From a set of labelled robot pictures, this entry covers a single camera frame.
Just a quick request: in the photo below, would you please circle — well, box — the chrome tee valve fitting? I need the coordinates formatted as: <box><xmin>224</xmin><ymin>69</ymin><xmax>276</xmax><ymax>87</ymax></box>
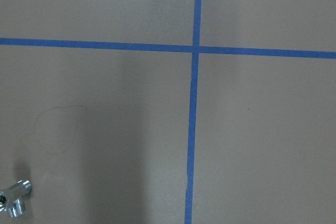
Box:
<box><xmin>1</xmin><ymin>180</ymin><xmax>32</xmax><ymax>218</ymax></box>

